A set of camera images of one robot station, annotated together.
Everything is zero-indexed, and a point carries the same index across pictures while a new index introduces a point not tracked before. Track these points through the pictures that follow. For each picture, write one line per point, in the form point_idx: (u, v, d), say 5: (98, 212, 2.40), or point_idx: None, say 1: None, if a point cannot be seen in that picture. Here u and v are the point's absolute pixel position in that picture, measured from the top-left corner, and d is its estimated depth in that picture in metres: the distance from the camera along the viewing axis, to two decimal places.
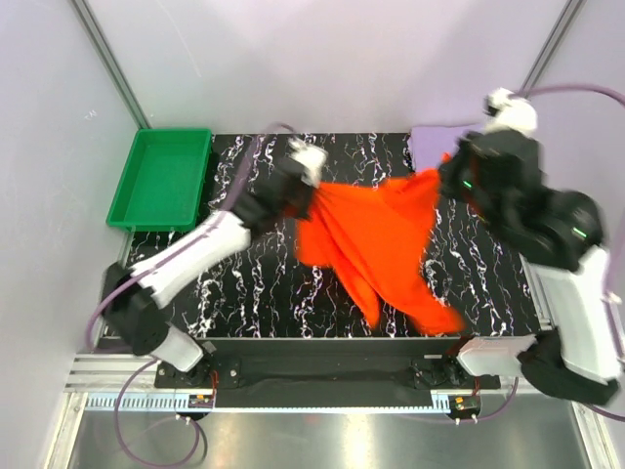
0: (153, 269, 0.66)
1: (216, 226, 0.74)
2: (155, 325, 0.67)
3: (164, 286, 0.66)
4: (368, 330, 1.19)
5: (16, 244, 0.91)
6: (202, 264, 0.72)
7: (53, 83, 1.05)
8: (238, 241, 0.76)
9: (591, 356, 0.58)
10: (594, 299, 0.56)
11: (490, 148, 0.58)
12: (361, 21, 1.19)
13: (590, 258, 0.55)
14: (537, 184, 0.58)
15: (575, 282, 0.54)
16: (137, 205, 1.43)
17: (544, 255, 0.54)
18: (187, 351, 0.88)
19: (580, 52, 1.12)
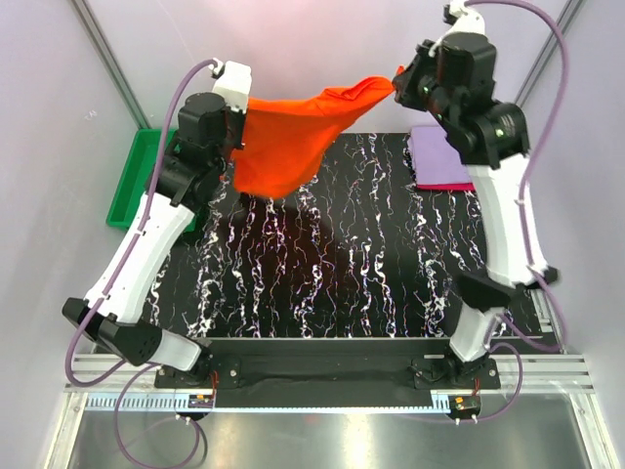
0: (105, 296, 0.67)
1: (145, 219, 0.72)
2: (137, 338, 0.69)
3: (124, 307, 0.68)
4: (368, 330, 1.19)
5: (16, 244, 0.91)
6: (151, 260, 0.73)
7: (53, 83, 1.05)
8: (178, 217, 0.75)
9: (505, 261, 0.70)
10: (508, 195, 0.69)
11: (455, 46, 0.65)
12: (361, 21, 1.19)
13: (512, 161, 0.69)
14: (484, 89, 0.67)
15: (491, 177, 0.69)
16: (135, 204, 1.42)
17: (468, 148, 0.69)
18: (186, 349, 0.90)
19: (579, 52, 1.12)
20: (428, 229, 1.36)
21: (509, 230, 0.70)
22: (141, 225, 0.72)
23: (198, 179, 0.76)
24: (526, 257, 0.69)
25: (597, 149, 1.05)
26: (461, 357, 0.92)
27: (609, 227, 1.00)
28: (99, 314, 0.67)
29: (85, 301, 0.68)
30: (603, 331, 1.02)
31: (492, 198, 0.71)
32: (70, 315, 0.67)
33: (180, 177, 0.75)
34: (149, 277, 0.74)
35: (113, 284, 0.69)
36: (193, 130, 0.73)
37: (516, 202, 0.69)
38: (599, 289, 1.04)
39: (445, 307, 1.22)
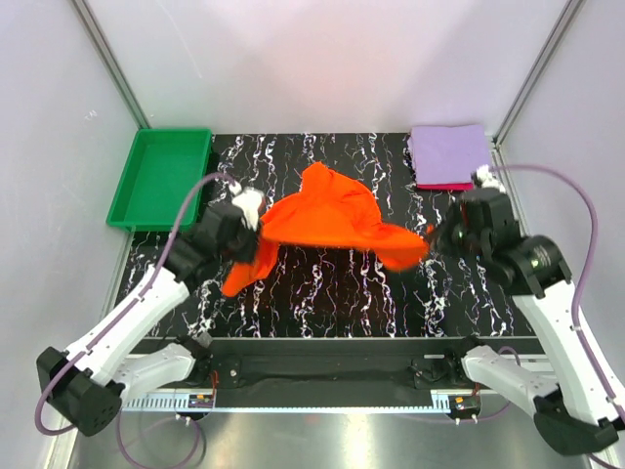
0: (87, 352, 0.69)
1: (146, 287, 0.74)
2: (99, 405, 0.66)
3: (100, 365, 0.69)
4: (368, 330, 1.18)
5: (16, 244, 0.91)
6: (141, 326, 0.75)
7: (53, 83, 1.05)
8: (177, 294, 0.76)
9: (580, 396, 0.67)
10: (562, 323, 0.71)
11: (471, 198, 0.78)
12: (361, 21, 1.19)
13: (556, 289, 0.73)
14: (508, 228, 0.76)
15: (540, 305, 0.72)
16: (136, 205, 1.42)
17: (510, 281, 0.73)
18: (171, 370, 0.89)
19: (579, 52, 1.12)
20: (428, 229, 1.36)
21: (575, 362, 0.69)
22: (142, 291, 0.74)
23: (203, 265, 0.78)
24: (604, 390, 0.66)
25: (597, 150, 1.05)
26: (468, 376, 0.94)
27: (609, 228, 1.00)
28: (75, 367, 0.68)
29: (64, 352, 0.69)
30: (603, 333, 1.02)
31: (549, 333, 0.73)
32: (44, 363, 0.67)
33: (187, 260, 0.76)
34: (136, 341, 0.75)
35: (99, 341, 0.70)
36: (211, 226, 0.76)
37: (575, 331, 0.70)
38: (600, 290, 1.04)
39: (445, 307, 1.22)
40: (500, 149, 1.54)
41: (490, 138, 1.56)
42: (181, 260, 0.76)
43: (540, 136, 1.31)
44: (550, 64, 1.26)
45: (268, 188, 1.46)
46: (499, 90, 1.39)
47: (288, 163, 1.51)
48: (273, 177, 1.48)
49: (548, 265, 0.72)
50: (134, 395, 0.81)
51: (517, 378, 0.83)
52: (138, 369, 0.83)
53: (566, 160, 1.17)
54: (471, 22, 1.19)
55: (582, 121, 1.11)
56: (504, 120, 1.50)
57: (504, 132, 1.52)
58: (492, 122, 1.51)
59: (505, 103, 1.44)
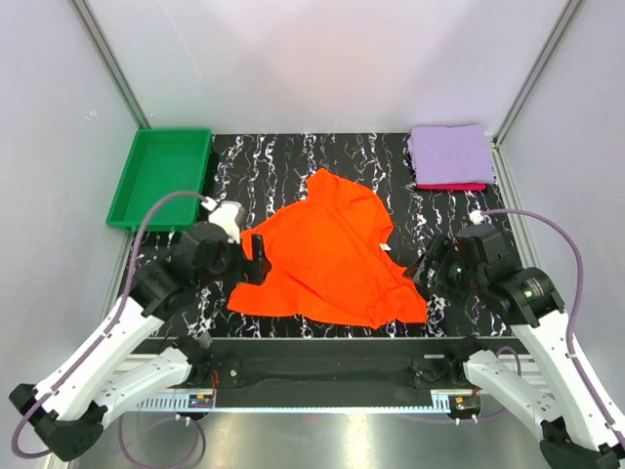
0: (53, 393, 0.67)
1: (114, 322, 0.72)
2: (71, 438, 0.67)
3: (66, 406, 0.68)
4: (368, 330, 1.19)
5: (16, 244, 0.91)
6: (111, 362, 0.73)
7: (52, 83, 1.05)
8: (146, 325, 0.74)
9: (580, 423, 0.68)
10: (559, 352, 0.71)
11: (467, 235, 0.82)
12: (361, 21, 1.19)
13: (550, 318, 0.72)
14: (502, 263, 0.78)
15: (536, 335, 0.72)
16: (136, 205, 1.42)
17: (506, 313, 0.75)
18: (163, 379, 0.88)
19: (579, 52, 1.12)
20: (428, 230, 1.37)
21: (573, 389, 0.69)
22: (107, 328, 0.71)
23: (176, 292, 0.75)
24: (603, 416, 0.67)
25: (596, 150, 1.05)
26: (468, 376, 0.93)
27: (608, 229, 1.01)
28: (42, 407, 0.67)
29: (33, 389, 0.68)
30: (602, 333, 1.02)
31: (547, 362, 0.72)
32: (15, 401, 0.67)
33: (157, 286, 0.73)
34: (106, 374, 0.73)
35: (65, 381, 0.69)
36: (188, 253, 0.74)
37: (570, 359, 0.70)
38: (599, 290, 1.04)
39: (445, 307, 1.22)
40: (500, 149, 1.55)
41: (490, 138, 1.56)
42: (150, 288, 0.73)
43: (540, 136, 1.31)
44: (550, 63, 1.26)
45: (268, 188, 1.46)
46: (499, 90, 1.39)
47: (288, 163, 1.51)
48: (273, 177, 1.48)
49: (544, 300, 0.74)
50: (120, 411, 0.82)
51: (520, 396, 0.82)
52: (124, 386, 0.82)
53: (566, 160, 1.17)
54: (471, 23, 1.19)
55: (582, 122, 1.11)
56: (504, 120, 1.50)
57: (504, 132, 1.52)
58: (492, 122, 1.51)
59: (505, 103, 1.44)
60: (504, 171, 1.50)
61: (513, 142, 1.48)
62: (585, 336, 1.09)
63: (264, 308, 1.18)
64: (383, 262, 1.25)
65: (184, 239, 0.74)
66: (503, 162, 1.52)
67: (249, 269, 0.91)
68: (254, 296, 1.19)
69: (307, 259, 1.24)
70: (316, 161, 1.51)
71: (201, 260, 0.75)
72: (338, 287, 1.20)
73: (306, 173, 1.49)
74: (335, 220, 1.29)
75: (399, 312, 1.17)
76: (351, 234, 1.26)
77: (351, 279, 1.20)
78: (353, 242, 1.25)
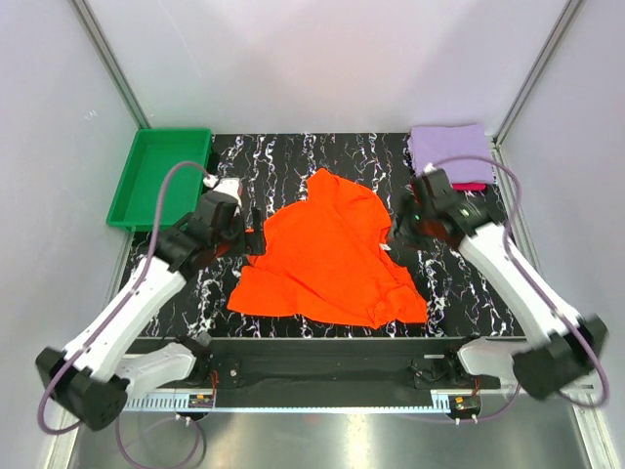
0: (84, 350, 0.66)
1: (141, 279, 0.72)
2: (104, 397, 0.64)
3: (100, 362, 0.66)
4: (368, 330, 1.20)
5: (16, 245, 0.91)
6: (139, 319, 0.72)
7: (52, 83, 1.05)
8: (173, 282, 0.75)
9: (529, 316, 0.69)
10: (499, 256, 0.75)
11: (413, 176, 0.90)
12: (361, 21, 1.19)
13: (489, 232, 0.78)
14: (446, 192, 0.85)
15: (477, 246, 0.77)
16: (136, 205, 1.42)
17: (450, 235, 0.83)
18: (174, 365, 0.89)
19: (579, 52, 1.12)
20: None
21: (520, 289, 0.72)
22: (135, 284, 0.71)
23: (197, 252, 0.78)
24: (549, 308, 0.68)
25: (596, 150, 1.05)
26: (467, 369, 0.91)
27: (607, 228, 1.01)
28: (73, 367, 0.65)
29: (62, 351, 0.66)
30: (602, 333, 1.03)
31: (491, 270, 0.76)
32: (41, 365, 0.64)
33: (178, 246, 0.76)
34: (133, 334, 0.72)
35: (96, 339, 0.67)
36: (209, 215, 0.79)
37: (508, 259, 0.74)
38: (598, 290, 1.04)
39: (445, 307, 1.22)
40: (500, 149, 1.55)
41: (490, 138, 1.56)
42: (172, 247, 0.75)
43: (540, 136, 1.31)
44: (550, 63, 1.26)
45: (268, 188, 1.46)
46: (499, 90, 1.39)
47: (288, 163, 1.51)
48: (273, 177, 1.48)
49: (484, 220, 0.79)
50: (137, 392, 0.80)
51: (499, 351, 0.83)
52: (143, 366, 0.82)
53: (566, 160, 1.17)
54: (471, 23, 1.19)
55: (581, 122, 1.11)
56: (504, 120, 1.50)
57: (504, 132, 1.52)
58: (491, 123, 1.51)
59: (505, 103, 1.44)
60: (503, 171, 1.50)
61: (513, 142, 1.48)
62: None
63: (264, 307, 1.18)
64: (383, 262, 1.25)
65: (203, 204, 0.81)
66: (503, 162, 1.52)
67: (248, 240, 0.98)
68: (253, 296, 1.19)
69: (308, 259, 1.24)
70: (316, 161, 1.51)
71: (220, 223, 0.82)
72: (337, 287, 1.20)
73: (306, 173, 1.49)
74: (335, 221, 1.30)
75: (399, 312, 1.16)
76: (350, 234, 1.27)
77: (350, 278, 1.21)
78: (352, 242, 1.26)
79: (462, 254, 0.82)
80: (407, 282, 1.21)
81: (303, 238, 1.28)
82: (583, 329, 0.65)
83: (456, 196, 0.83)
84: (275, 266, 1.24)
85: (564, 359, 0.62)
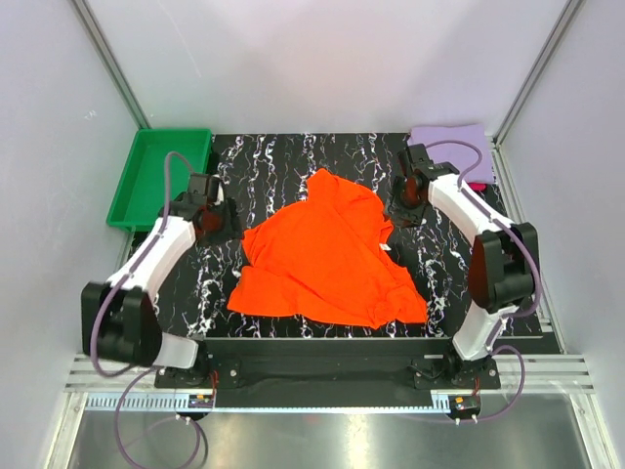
0: (129, 274, 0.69)
1: (164, 226, 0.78)
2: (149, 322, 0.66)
3: (146, 280, 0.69)
4: (368, 330, 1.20)
5: (16, 245, 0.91)
6: (167, 261, 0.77)
7: (52, 83, 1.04)
8: (188, 234, 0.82)
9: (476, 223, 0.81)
10: (452, 190, 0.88)
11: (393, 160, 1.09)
12: (361, 21, 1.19)
13: (445, 179, 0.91)
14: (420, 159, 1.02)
15: (438, 189, 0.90)
16: (136, 205, 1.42)
17: (421, 188, 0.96)
18: (185, 348, 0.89)
19: (579, 52, 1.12)
20: (428, 229, 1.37)
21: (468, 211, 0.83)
22: (161, 229, 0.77)
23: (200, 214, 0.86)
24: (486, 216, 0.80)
25: (595, 149, 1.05)
26: (463, 356, 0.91)
27: (606, 228, 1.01)
28: (119, 292, 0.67)
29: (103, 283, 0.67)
30: (601, 332, 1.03)
31: (450, 203, 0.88)
32: (86, 300, 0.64)
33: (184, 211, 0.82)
34: (162, 274, 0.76)
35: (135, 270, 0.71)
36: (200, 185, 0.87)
37: (461, 191, 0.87)
38: (598, 289, 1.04)
39: (445, 307, 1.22)
40: (500, 149, 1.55)
41: (490, 138, 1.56)
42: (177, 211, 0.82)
43: (540, 136, 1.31)
44: (550, 63, 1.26)
45: (268, 188, 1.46)
46: (499, 90, 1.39)
47: (288, 163, 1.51)
48: (273, 177, 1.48)
49: (446, 172, 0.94)
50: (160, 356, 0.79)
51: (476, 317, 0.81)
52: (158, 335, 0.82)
53: (566, 159, 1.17)
54: (471, 23, 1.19)
55: (581, 122, 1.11)
56: (504, 120, 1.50)
57: (504, 132, 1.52)
58: (491, 123, 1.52)
59: (505, 103, 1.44)
60: (503, 171, 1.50)
61: (513, 142, 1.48)
62: (586, 335, 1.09)
63: (265, 308, 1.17)
64: (382, 262, 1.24)
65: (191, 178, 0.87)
66: (503, 162, 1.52)
67: (232, 225, 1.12)
68: (253, 297, 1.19)
69: (308, 259, 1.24)
70: (316, 161, 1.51)
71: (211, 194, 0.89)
72: (338, 287, 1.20)
73: (306, 173, 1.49)
74: (334, 221, 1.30)
75: (399, 312, 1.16)
76: (350, 234, 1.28)
77: (350, 278, 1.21)
78: (352, 241, 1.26)
79: (435, 204, 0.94)
80: (406, 281, 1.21)
81: (302, 239, 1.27)
82: (516, 230, 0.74)
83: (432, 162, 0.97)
84: (276, 267, 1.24)
85: (496, 252, 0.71)
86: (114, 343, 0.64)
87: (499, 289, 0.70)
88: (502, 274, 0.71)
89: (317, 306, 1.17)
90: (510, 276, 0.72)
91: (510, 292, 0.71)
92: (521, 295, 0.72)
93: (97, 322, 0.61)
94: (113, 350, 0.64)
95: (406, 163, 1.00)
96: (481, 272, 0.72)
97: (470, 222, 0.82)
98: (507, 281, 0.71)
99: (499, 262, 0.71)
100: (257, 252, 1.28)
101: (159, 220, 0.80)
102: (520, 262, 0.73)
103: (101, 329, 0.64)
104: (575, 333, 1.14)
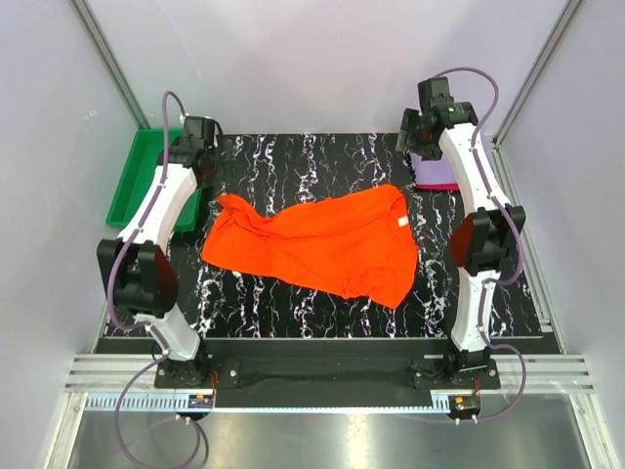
0: (139, 229, 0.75)
1: (164, 176, 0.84)
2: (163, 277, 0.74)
3: (156, 234, 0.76)
4: (368, 330, 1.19)
5: (16, 245, 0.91)
6: (171, 209, 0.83)
7: (53, 84, 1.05)
8: (189, 181, 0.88)
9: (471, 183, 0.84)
10: (465, 148, 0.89)
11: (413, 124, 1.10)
12: (362, 20, 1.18)
13: (459, 132, 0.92)
14: (440, 89, 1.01)
15: (447, 132, 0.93)
16: (135, 203, 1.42)
17: (432, 125, 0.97)
18: (188, 334, 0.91)
19: (578, 51, 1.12)
20: (428, 229, 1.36)
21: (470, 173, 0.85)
22: (163, 178, 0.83)
23: (200, 157, 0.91)
24: (484, 188, 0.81)
25: (595, 150, 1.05)
26: (460, 346, 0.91)
27: (606, 228, 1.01)
28: (133, 246, 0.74)
29: (115, 239, 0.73)
30: (601, 332, 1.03)
31: (457, 158, 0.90)
32: (104, 254, 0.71)
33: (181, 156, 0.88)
34: (170, 221, 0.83)
35: (145, 221, 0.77)
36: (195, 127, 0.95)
37: (472, 150, 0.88)
38: (598, 289, 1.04)
39: (445, 307, 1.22)
40: (500, 149, 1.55)
41: (490, 138, 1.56)
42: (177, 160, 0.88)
43: (540, 136, 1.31)
44: (549, 64, 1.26)
45: (268, 188, 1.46)
46: (499, 90, 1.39)
47: (288, 163, 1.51)
48: (273, 177, 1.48)
49: (464, 119, 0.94)
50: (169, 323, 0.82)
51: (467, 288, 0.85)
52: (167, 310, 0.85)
53: (566, 158, 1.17)
54: (471, 23, 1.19)
55: (581, 121, 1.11)
56: (504, 121, 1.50)
57: (503, 133, 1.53)
58: (492, 123, 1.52)
59: (505, 103, 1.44)
60: (503, 171, 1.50)
61: (513, 143, 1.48)
62: (586, 334, 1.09)
63: (234, 264, 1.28)
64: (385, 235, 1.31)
65: (186, 120, 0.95)
66: (503, 162, 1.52)
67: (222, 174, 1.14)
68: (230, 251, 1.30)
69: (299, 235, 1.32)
70: (316, 161, 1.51)
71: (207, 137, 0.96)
72: (318, 258, 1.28)
73: (306, 173, 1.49)
74: (347, 202, 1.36)
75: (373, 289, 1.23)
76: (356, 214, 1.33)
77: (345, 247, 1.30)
78: (354, 220, 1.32)
79: (445, 153, 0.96)
80: (403, 267, 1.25)
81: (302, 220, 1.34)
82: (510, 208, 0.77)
83: (449, 99, 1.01)
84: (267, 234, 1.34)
85: (484, 229, 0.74)
86: (135, 290, 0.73)
87: (478, 253, 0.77)
88: (481, 243, 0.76)
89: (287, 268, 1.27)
90: (487, 243, 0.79)
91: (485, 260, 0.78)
92: (495, 257, 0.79)
93: (115, 269, 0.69)
94: (134, 295, 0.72)
95: (427, 101, 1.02)
96: (465, 240, 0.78)
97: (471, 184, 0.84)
98: (484, 248, 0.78)
99: (485, 235, 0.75)
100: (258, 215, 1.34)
101: (159, 169, 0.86)
102: (503, 232, 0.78)
103: (119, 279, 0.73)
104: (575, 332, 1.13)
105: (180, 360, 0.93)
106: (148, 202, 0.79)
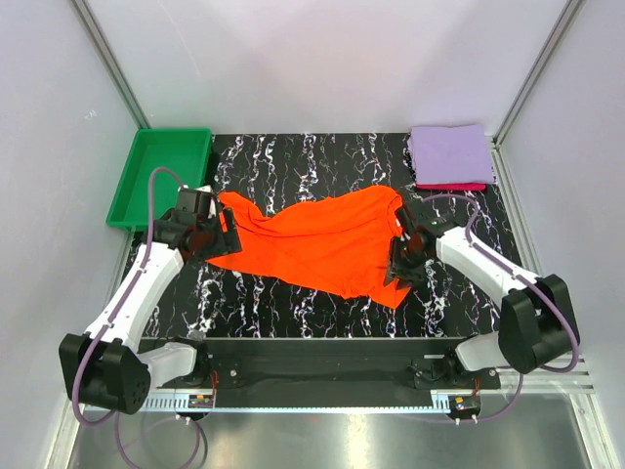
0: (108, 324, 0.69)
1: (146, 259, 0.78)
2: (134, 376, 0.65)
3: (126, 332, 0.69)
4: (368, 330, 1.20)
5: (17, 245, 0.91)
6: (151, 296, 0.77)
7: (53, 84, 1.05)
8: (175, 262, 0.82)
9: (490, 277, 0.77)
10: (464, 244, 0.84)
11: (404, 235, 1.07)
12: (361, 20, 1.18)
13: (453, 232, 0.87)
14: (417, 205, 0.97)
15: (441, 243, 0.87)
16: (135, 203, 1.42)
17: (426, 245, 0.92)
18: (182, 359, 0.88)
19: (579, 51, 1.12)
20: None
21: (482, 268, 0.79)
22: (144, 262, 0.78)
23: (189, 234, 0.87)
24: (505, 272, 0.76)
25: (595, 150, 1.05)
26: (464, 366, 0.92)
27: (606, 228, 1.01)
28: (100, 344, 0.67)
29: (82, 336, 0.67)
30: (602, 333, 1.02)
31: (462, 261, 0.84)
32: (66, 352, 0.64)
33: (172, 231, 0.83)
34: (148, 309, 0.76)
35: (117, 315, 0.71)
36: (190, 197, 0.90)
37: (472, 245, 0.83)
38: (599, 290, 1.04)
39: (445, 307, 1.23)
40: (500, 149, 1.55)
41: (490, 138, 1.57)
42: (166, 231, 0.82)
43: (540, 136, 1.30)
44: (550, 64, 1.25)
45: (268, 188, 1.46)
46: (499, 90, 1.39)
47: (288, 163, 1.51)
48: (273, 177, 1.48)
49: (450, 225, 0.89)
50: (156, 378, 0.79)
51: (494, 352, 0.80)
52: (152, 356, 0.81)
53: (567, 158, 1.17)
54: (471, 24, 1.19)
55: (581, 121, 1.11)
56: (504, 121, 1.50)
57: (503, 133, 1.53)
58: (492, 123, 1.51)
59: (505, 103, 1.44)
60: (503, 171, 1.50)
61: (513, 143, 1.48)
62: (587, 333, 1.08)
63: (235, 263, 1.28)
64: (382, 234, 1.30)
65: (182, 193, 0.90)
66: (503, 162, 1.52)
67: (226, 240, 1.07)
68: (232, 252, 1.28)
69: (299, 236, 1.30)
70: (316, 161, 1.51)
71: (201, 211, 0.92)
72: (320, 261, 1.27)
73: (306, 173, 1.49)
74: (344, 202, 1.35)
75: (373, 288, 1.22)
76: (353, 216, 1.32)
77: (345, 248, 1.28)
78: (353, 220, 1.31)
79: (444, 262, 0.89)
80: None
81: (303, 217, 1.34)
82: (543, 285, 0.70)
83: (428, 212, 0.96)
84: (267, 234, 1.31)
85: (528, 312, 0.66)
86: (100, 388, 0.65)
87: (538, 351, 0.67)
88: (537, 335, 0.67)
89: (289, 269, 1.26)
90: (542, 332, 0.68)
91: (550, 352, 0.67)
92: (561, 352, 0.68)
93: (81, 368, 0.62)
94: (98, 394, 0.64)
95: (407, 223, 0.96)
96: (514, 336, 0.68)
97: (490, 277, 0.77)
98: (543, 339, 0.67)
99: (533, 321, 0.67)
100: (258, 215, 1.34)
101: (143, 251, 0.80)
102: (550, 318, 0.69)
103: (84, 376, 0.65)
104: None
105: (184, 372, 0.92)
106: (124, 291, 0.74)
